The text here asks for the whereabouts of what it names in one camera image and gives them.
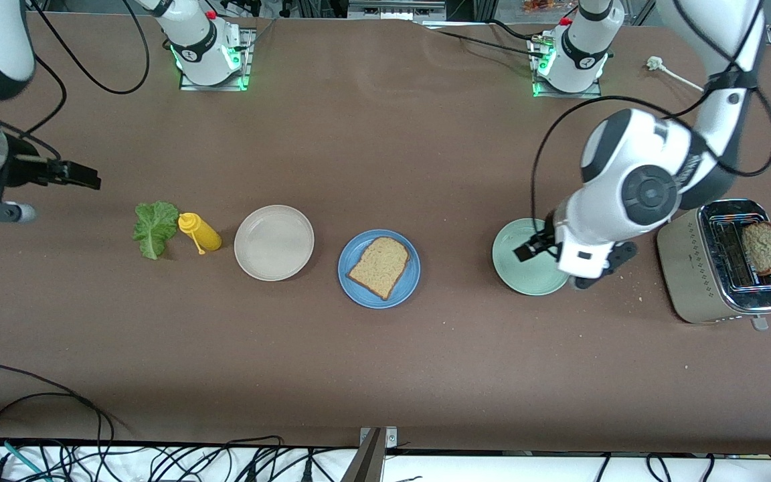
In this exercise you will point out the brown toasted bread slice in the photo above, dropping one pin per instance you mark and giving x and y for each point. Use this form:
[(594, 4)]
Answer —
[(767, 246), (379, 268)]

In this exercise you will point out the beige chrome-topped toaster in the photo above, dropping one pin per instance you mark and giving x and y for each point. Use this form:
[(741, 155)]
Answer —
[(690, 268)]

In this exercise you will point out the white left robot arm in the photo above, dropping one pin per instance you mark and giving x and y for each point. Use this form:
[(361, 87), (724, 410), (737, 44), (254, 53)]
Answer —
[(633, 144)]

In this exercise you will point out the yellow mustard squeeze bottle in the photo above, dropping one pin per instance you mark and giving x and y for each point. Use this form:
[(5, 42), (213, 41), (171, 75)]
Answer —
[(203, 233)]

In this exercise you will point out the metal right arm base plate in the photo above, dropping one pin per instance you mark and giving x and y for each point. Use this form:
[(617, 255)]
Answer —
[(215, 88)]

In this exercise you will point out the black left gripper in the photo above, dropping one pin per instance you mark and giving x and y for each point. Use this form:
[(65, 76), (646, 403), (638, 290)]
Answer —
[(541, 244)]

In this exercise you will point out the aluminium profile strut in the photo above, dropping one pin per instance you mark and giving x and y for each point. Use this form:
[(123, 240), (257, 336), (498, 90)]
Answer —
[(365, 465)]

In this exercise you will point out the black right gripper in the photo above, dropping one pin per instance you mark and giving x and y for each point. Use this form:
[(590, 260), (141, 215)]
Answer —
[(24, 168)]

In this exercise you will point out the metal corner bracket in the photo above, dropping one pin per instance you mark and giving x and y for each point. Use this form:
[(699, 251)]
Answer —
[(391, 438)]

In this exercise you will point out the brown table cover mat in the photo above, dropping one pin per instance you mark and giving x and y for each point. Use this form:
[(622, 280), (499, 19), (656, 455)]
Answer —
[(385, 167)]

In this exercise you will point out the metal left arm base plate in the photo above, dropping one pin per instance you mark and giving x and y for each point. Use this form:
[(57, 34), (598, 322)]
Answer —
[(566, 95)]

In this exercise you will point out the green lettuce leaf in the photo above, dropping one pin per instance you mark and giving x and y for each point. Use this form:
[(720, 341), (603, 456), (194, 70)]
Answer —
[(154, 227)]

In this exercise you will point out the blue round plate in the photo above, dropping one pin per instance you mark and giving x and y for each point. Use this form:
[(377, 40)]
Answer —
[(412, 281)]

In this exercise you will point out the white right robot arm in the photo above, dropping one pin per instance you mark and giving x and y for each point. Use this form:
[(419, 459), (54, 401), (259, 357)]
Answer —
[(198, 67)]

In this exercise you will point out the beige round plate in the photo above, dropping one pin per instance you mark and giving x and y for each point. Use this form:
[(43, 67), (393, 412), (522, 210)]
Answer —
[(274, 242)]

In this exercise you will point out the orange printed packet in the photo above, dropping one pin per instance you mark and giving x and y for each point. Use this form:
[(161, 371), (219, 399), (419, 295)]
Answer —
[(539, 5)]

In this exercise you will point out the mint green round plate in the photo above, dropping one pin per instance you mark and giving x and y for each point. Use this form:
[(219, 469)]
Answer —
[(512, 281)]

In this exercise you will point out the silver metal box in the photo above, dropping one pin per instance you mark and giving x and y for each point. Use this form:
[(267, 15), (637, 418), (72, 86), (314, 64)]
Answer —
[(395, 8)]

